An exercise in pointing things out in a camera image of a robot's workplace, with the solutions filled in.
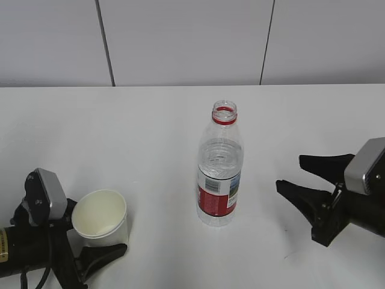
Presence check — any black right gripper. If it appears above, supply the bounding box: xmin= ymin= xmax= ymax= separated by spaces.
xmin=276 ymin=154 xmax=384 ymax=247

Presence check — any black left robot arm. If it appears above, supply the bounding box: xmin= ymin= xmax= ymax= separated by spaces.
xmin=1 ymin=199 xmax=128 ymax=288

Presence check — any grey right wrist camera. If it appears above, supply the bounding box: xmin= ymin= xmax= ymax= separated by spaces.
xmin=344 ymin=137 xmax=384 ymax=195

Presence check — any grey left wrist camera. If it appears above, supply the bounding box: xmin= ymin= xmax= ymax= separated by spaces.
xmin=23 ymin=168 xmax=67 ymax=226

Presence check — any white paper cup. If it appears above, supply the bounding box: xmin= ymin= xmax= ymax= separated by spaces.
xmin=72 ymin=190 xmax=128 ymax=247

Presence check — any clear plastic water bottle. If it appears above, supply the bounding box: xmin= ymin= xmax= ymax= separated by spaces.
xmin=197 ymin=100 xmax=244 ymax=227

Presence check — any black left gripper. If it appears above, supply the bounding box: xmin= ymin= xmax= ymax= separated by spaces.
xmin=10 ymin=198 xmax=128 ymax=288

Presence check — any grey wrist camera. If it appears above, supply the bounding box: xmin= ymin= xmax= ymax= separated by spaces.
xmin=344 ymin=137 xmax=384 ymax=195
xmin=23 ymin=168 xmax=67 ymax=226

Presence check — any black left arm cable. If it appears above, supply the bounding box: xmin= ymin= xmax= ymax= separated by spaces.
xmin=19 ymin=222 xmax=58 ymax=289

